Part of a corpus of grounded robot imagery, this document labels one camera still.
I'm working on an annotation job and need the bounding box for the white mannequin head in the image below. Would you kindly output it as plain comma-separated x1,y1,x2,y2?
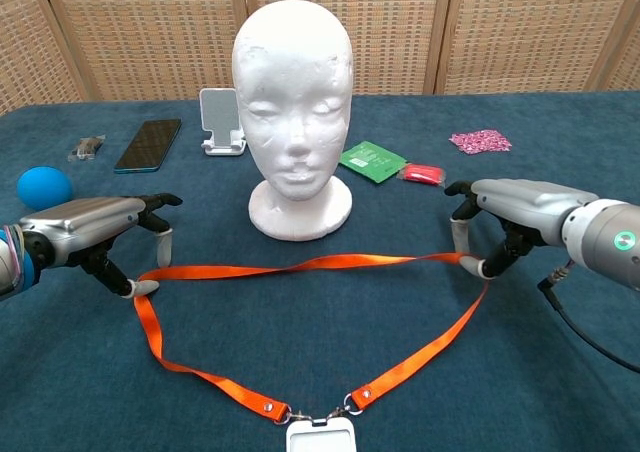
231,0,355,242

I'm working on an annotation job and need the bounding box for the black smartphone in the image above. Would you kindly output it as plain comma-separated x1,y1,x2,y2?
113,118,183,175

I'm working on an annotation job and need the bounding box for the orange lanyard strap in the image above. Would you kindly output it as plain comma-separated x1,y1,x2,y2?
133,252,491,426

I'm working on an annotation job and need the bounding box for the green foil packet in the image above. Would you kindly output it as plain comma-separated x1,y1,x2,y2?
338,140,409,184

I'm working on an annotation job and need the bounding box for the white badge card holder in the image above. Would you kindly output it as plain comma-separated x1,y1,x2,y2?
285,418,355,452

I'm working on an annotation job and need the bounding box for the pink patterned packet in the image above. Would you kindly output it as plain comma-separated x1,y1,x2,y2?
448,128,513,156

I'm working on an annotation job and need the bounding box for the blue felt table mat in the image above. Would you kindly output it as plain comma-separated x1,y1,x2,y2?
0,89,640,452

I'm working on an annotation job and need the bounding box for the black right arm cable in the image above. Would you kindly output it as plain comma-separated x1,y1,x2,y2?
537,259,640,376

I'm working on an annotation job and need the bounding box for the blue ball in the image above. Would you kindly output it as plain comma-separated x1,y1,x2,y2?
16,166,75,211

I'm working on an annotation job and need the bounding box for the red snack packet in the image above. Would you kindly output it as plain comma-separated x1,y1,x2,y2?
397,163,447,188

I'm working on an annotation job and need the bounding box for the woven bamboo folding screen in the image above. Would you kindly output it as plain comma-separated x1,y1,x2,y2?
0,0,640,118

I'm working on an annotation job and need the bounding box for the white small box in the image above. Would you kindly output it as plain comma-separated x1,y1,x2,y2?
198,87,248,157

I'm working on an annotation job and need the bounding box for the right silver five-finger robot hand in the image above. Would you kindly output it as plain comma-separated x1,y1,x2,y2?
443,178,599,279

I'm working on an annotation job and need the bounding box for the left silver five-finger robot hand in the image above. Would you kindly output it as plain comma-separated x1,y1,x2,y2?
19,192,184,301

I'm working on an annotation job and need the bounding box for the clear packet with brown item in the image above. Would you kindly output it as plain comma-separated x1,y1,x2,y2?
67,135,107,162

